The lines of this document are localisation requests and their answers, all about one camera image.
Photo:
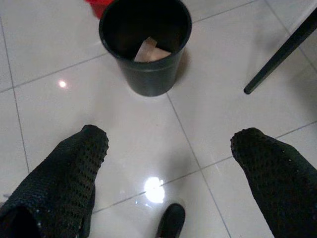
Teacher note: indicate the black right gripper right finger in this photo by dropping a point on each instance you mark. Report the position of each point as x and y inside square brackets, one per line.
[282, 188]

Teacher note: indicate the black slanted table leg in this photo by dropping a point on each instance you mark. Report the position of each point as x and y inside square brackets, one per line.
[280, 52]

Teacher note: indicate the black round rubbish bin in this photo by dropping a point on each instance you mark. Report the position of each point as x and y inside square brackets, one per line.
[148, 77]

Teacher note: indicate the brown cardboard scrap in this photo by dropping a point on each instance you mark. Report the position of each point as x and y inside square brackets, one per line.
[149, 53]

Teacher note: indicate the black robot foot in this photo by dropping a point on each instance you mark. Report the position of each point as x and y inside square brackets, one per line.
[172, 220]

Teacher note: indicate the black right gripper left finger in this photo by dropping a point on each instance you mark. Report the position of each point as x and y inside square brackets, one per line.
[57, 188]

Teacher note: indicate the red plastic dustpan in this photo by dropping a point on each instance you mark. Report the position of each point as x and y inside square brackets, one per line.
[97, 7]

